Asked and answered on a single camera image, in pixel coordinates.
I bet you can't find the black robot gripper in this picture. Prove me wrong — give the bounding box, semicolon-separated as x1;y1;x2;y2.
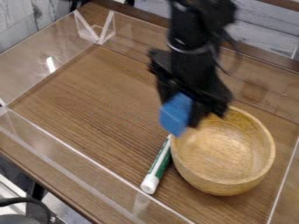
148;43;232;128

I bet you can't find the blue rectangular block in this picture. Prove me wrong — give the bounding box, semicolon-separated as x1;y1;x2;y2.
160;93;192;137

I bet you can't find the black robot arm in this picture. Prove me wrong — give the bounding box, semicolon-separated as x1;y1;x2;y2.
148;0;236;136

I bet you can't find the light brown wooden bowl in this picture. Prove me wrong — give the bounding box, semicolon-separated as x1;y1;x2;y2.
171;107;276;196

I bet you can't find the green and white marker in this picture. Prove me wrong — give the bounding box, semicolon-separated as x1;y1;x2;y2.
140;136;171;194

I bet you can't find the clear acrylic tray wall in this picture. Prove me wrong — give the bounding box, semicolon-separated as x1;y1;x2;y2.
0;4;299;224

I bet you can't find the black cable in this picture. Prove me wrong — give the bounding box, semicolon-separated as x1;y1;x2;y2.
0;196;53;224

